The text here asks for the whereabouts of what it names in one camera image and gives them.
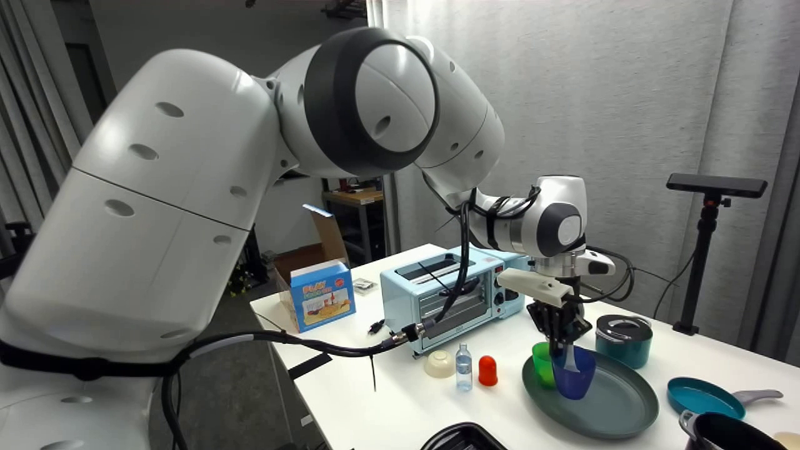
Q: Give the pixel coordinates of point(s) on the teal frying pan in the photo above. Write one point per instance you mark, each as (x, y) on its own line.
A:
(702, 399)

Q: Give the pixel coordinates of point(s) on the black tape strip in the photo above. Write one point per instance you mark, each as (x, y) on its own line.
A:
(310, 365)

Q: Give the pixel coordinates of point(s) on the light blue toaster oven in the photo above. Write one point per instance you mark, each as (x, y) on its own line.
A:
(409, 300)

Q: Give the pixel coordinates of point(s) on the wooden side table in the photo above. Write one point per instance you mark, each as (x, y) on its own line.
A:
(356, 199)

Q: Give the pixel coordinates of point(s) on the pale blue plastic spork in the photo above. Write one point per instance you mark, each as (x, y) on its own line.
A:
(571, 364)

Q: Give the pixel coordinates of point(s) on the dark blue cup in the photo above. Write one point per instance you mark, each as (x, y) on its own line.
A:
(575, 387)

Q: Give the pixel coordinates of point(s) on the small grey packet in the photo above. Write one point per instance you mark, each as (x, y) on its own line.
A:
(364, 287)

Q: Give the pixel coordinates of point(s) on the small clear water bottle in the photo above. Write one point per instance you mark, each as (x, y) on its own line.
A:
(462, 372)

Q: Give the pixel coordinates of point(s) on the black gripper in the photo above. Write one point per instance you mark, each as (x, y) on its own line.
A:
(556, 317)

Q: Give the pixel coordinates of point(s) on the black tripod stand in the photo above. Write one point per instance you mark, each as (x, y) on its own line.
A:
(706, 252)

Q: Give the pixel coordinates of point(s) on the black pot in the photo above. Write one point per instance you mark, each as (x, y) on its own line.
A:
(726, 435)

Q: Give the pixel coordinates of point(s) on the blue cardboard box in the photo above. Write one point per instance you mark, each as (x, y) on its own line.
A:
(324, 299)

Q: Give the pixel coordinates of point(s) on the grey plate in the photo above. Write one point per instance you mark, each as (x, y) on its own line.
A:
(621, 408)

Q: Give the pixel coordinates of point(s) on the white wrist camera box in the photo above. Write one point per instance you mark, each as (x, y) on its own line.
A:
(532, 287)

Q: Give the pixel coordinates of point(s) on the black toaster plug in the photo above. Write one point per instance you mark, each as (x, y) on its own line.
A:
(375, 327)

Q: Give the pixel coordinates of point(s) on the dark teal bowl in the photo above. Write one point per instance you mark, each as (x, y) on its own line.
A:
(622, 344)

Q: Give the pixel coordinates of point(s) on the small white round object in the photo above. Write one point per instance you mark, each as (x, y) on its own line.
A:
(437, 364)

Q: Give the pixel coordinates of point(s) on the small red shaker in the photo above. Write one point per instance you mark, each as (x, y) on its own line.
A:
(489, 372)

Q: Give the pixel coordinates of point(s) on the brown cardboard box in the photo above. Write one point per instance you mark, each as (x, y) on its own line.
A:
(327, 243)

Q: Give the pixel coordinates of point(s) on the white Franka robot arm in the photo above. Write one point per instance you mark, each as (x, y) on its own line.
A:
(166, 208)

